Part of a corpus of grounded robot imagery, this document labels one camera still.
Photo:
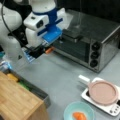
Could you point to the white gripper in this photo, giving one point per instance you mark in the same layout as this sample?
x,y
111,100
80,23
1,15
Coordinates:
x,y
36,27

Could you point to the orange carrot piece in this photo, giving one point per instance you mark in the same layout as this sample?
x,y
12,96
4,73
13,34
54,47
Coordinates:
x,y
79,116

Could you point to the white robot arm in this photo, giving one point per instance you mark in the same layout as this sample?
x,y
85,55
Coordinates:
x,y
11,20

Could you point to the orange-tipped tool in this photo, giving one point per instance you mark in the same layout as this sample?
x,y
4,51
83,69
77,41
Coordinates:
x,y
49,50

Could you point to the yellow toy vegetable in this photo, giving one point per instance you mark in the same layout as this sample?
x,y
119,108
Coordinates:
x,y
11,76

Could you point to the silver toaster oven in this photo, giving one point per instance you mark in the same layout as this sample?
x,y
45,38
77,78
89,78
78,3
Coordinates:
x,y
89,40

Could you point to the green toy vegetable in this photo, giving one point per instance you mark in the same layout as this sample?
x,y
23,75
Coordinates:
x,y
24,86

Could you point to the grey metal drawer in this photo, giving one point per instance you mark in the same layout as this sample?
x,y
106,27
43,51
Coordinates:
x,y
35,90

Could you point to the wooden cabinet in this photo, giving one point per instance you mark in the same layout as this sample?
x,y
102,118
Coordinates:
x,y
17,103

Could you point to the teal bowl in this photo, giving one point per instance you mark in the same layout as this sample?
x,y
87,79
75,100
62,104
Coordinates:
x,y
78,107

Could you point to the pink pan with lid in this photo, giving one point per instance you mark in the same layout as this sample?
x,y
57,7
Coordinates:
x,y
101,91

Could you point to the white induction cooker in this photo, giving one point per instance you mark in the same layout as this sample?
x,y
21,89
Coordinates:
x,y
113,109

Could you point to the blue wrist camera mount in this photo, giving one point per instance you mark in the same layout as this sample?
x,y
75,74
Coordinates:
x,y
53,31

